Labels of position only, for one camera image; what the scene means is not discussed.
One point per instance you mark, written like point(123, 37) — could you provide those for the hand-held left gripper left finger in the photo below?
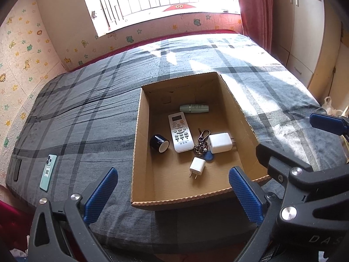
point(101, 193)

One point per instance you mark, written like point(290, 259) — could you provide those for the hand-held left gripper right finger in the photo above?
point(245, 193)

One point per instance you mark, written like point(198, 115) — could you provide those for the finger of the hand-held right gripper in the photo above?
point(272, 155)
point(324, 121)

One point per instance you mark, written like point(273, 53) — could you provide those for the small white charger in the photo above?
point(198, 166)

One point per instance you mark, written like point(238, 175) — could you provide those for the large white charger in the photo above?
point(219, 142)

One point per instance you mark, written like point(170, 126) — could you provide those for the cardboard box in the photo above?
point(163, 180)

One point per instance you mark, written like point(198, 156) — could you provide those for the white remote control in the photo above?
point(180, 133)

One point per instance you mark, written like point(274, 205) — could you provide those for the pale green bottle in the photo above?
point(195, 108)

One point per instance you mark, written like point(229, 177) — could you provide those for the white plastic bag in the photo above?
point(328, 105)

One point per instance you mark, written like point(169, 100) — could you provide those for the green smartphone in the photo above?
point(48, 173)

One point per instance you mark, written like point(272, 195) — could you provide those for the grey plaid bedsheet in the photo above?
point(90, 120)

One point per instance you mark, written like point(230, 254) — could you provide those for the black cup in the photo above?
point(156, 140)

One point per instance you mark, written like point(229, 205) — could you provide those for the black phone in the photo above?
point(17, 170)

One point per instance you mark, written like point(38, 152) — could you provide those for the beige wardrobe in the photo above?
point(300, 32)

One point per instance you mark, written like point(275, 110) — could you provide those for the pink curtain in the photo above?
point(253, 11)

